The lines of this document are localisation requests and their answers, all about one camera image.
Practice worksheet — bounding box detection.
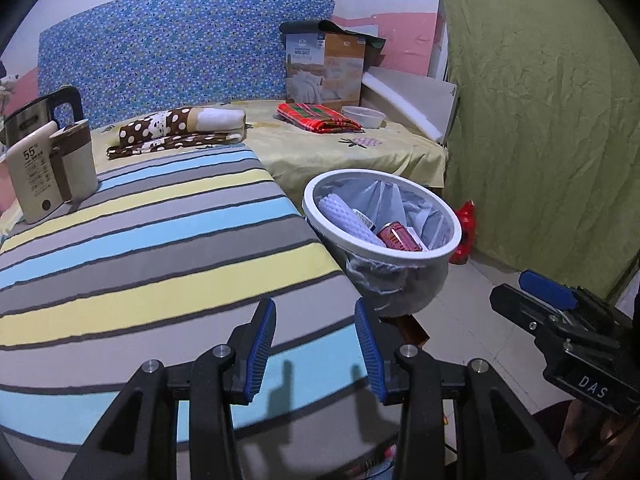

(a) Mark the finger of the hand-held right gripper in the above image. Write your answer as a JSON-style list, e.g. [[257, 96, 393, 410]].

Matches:
[[519, 269, 581, 313], [489, 284, 571, 347]]

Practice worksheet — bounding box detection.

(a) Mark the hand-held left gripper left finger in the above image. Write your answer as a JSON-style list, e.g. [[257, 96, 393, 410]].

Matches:
[[62, 297, 277, 480]]

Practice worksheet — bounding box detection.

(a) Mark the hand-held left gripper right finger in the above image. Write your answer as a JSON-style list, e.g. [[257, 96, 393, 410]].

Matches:
[[354, 297, 576, 480]]

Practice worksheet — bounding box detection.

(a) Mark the white bin with plastic liner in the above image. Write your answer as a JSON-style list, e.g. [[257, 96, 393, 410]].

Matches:
[[302, 170, 463, 318]]

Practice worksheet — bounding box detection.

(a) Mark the red milk can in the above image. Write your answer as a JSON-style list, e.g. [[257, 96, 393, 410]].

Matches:
[[376, 221, 423, 252]]

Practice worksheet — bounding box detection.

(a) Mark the white foam fruit net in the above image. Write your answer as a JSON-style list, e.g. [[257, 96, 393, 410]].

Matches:
[[320, 195, 388, 248]]

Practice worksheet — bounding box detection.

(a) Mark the person's right hand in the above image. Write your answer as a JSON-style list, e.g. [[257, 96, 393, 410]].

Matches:
[[555, 400, 640, 472]]

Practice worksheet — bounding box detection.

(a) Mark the brown coffee sachet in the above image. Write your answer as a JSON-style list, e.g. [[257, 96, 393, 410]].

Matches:
[[380, 312, 430, 348]]

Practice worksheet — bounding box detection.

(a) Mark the red detergent bottle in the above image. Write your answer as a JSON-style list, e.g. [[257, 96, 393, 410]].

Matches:
[[447, 200, 477, 266]]

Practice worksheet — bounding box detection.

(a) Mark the green curtain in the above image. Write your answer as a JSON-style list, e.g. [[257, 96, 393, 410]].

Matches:
[[430, 0, 640, 301]]

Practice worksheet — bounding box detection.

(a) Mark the yellow bed sheet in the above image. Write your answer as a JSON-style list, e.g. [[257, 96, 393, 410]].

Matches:
[[0, 97, 450, 221]]

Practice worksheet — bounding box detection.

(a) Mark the brown polka dot cloth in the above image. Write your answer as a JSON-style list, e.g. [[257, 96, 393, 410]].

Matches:
[[106, 130, 246, 161]]

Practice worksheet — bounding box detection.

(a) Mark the white foam board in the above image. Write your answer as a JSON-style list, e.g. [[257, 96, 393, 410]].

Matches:
[[361, 71, 458, 143]]

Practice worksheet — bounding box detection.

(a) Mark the white plastic bowl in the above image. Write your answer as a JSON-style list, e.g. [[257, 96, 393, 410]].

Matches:
[[341, 106, 387, 130]]

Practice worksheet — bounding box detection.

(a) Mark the red plaid cloth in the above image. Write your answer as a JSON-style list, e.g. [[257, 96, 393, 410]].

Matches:
[[276, 102, 366, 136]]

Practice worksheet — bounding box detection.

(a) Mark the brown white folded blanket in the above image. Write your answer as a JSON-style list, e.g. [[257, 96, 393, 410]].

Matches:
[[118, 106, 247, 146]]

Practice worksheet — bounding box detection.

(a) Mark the cream brown lidded mug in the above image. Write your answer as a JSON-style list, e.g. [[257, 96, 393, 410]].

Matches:
[[49, 119, 99, 213]]

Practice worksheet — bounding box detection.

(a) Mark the quilt packaging box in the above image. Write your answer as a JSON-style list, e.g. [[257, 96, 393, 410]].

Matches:
[[280, 21, 366, 108]]

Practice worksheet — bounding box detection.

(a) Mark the cream kettle warmer base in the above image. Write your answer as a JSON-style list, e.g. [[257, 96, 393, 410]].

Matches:
[[5, 121, 66, 226]]

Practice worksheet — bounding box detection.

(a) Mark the blue floral headboard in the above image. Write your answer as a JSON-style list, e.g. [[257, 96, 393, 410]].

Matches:
[[37, 0, 336, 131]]

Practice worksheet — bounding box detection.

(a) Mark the steel electric kettle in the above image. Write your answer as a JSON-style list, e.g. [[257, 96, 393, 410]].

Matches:
[[4, 85, 83, 148]]

